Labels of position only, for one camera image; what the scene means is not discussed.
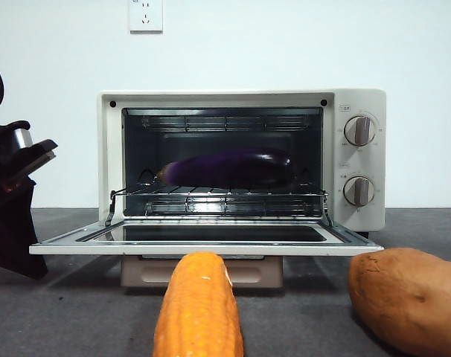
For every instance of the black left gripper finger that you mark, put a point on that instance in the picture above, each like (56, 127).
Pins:
(13, 238)

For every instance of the cream glass oven door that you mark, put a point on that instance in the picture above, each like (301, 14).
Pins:
(99, 247)

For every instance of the purple eggplant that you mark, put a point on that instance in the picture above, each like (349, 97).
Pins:
(229, 167)

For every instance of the oven timer knob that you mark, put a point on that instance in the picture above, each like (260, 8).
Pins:
(358, 191)

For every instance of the oven temperature knob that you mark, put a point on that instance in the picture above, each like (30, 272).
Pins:
(360, 131)

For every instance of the cream Toshiba toaster oven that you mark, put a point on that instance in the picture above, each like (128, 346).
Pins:
(359, 100)

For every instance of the orange corn cob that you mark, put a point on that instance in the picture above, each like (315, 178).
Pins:
(197, 308)

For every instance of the brown sweet potato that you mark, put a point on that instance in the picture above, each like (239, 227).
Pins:
(408, 297)

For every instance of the white wall socket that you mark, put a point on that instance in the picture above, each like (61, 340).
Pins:
(146, 16)

